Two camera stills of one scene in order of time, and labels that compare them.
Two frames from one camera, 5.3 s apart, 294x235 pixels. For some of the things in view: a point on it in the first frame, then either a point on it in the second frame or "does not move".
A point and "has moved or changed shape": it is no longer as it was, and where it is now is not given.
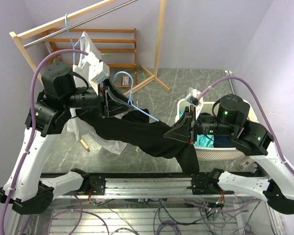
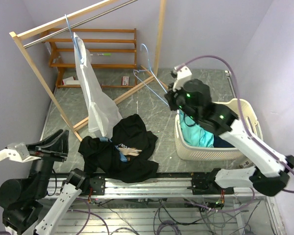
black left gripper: [110, 100] → [51, 146]
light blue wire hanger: [130, 101] → [134, 71]
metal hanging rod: [32, 42] does not move
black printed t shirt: [132, 133] → [122, 156]
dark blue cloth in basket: [222, 141] does not move
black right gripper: [183, 129] → [171, 95]
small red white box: [125, 81] does not move
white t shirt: [83, 75] has moved or changed shape
